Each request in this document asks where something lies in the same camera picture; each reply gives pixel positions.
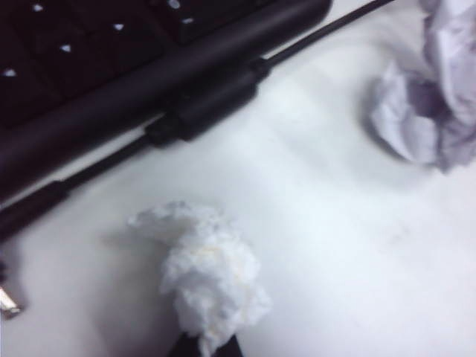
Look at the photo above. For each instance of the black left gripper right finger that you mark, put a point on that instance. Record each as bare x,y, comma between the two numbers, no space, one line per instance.
230,347

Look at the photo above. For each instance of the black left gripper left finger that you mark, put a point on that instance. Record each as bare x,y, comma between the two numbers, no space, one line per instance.
186,347

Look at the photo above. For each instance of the black Logitech keyboard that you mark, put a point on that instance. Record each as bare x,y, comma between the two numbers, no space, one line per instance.
93,67

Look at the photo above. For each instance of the large printed white paper ball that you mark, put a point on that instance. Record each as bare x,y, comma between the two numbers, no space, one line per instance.
439,111

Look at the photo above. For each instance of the small white tissue ball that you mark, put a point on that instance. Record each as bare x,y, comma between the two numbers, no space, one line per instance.
212,271

